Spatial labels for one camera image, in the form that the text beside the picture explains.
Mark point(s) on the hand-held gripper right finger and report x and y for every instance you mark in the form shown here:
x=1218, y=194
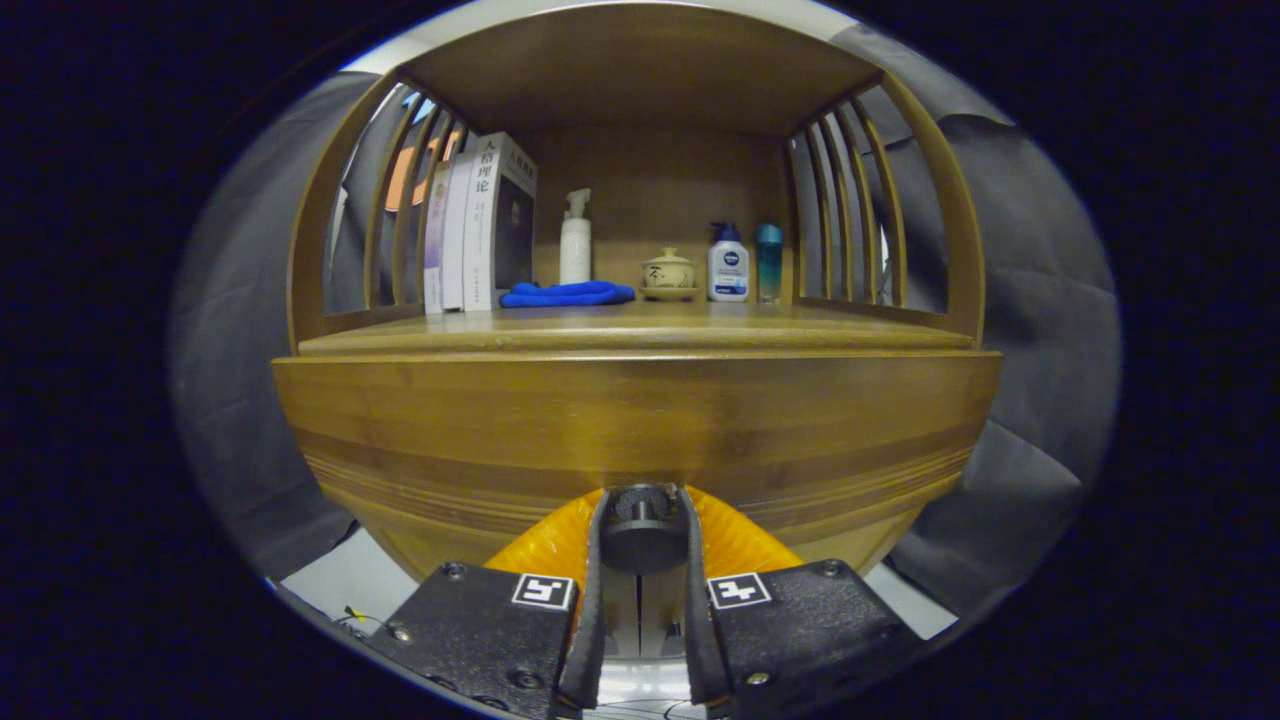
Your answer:
x=698, y=620

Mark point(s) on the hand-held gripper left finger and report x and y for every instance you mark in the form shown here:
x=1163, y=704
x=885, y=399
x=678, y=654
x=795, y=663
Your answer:
x=590, y=620

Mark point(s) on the black round drawer knob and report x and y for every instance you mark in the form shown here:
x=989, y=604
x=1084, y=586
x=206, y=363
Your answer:
x=643, y=542

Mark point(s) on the wooden drawer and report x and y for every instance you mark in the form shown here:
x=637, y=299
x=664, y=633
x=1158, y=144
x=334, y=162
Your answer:
x=640, y=420

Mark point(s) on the wooden countertop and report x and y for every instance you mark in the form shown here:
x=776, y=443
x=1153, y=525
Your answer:
x=700, y=326

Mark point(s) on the wooden cabinet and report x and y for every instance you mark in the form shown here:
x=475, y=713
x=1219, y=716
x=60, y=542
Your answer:
x=650, y=80

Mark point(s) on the blue folded cloth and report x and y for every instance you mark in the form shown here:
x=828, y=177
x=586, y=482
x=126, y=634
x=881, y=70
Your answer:
x=565, y=295

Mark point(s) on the beige lidded ceramic teacup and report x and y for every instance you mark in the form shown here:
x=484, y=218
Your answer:
x=668, y=272

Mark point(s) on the white lotion bottle blue cap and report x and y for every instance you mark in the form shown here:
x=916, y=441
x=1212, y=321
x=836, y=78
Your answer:
x=728, y=270

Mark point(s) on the teal slim bottle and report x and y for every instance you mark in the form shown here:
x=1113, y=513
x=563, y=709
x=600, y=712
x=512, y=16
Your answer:
x=769, y=265

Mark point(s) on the white pump bottle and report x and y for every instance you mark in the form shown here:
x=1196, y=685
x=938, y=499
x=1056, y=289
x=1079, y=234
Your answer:
x=575, y=250

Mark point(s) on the thin purple white book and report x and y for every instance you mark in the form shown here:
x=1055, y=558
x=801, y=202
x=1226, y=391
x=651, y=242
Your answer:
x=434, y=250

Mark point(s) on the thick grey white book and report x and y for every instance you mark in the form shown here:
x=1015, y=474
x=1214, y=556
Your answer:
x=480, y=230

